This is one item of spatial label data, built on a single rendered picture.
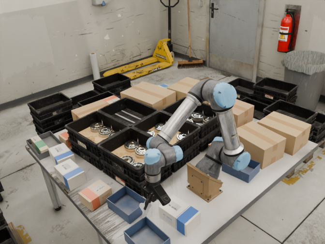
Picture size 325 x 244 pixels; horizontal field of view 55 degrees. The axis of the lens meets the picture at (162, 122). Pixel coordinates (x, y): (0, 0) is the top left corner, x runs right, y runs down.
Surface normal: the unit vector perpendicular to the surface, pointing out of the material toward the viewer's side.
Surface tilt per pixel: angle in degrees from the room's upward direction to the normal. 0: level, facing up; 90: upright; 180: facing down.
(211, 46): 90
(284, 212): 0
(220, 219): 0
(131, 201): 0
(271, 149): 90
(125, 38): 90
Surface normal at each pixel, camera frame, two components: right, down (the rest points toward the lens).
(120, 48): 0.65, 0.36
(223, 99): 0.48, 0.18
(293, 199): -0.06, -0.86
